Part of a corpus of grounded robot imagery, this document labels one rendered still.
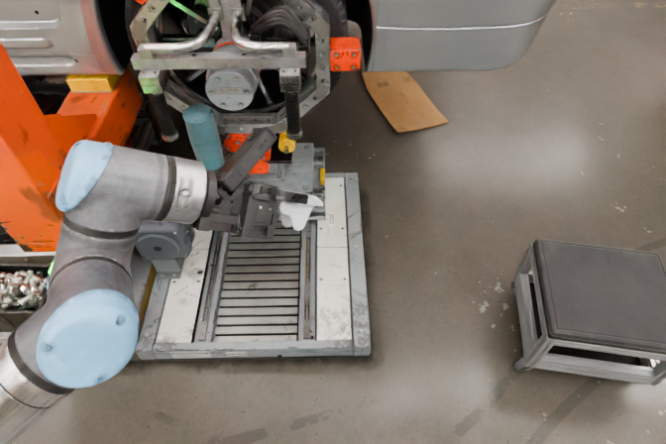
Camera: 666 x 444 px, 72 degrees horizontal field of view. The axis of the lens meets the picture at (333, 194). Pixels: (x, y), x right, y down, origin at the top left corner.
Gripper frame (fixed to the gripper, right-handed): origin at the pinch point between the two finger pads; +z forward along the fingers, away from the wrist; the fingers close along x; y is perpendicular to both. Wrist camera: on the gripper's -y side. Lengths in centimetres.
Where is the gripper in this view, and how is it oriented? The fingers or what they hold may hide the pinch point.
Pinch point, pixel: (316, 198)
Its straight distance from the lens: 77.6
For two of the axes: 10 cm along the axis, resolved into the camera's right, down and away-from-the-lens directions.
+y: -1.9, 9.8, 0.0
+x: 5.7, 1.1, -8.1
